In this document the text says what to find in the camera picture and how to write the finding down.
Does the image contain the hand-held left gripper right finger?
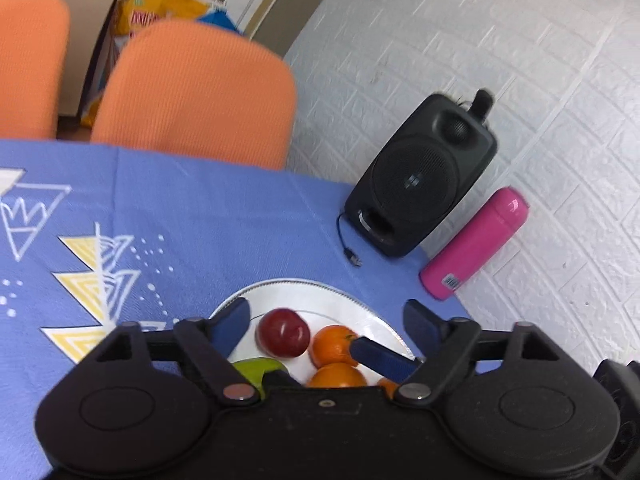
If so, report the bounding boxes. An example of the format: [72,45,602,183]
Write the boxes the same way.
[393,299,583,403]

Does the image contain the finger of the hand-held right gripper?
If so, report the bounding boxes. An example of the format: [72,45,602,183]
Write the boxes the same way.
[350,336,423,383]

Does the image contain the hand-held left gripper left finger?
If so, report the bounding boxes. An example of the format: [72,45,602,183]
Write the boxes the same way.
[75,297,261,407]

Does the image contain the medium orange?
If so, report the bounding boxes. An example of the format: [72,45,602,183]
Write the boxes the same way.
[306,362,368,388]

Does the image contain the large green apple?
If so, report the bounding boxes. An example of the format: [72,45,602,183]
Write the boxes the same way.
[231,356,291,396]

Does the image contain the red plum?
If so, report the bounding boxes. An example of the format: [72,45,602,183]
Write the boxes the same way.
[256,309,311,358]

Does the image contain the tangerine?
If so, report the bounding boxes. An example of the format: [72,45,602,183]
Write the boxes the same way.
[308,325,360,368]

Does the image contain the white plate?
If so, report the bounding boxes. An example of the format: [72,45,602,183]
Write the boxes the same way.
[207,279,426,391]

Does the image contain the pink bottle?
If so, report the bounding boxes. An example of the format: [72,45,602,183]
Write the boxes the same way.
[419,186,530,302]

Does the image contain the black speaker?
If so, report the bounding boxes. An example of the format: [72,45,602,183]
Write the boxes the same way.
[344,92,498,259]

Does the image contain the orange chair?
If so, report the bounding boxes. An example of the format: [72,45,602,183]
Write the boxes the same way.
[0,0,71,141]
[90,20,299,171]

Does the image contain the blue packet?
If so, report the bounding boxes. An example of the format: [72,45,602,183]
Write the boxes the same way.
[195,7,241,36]

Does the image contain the yellow snack bag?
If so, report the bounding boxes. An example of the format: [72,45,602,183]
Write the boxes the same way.
[80,0,213,128]

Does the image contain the black speaker cable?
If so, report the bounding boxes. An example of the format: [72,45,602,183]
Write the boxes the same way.
[336,212,363,267]

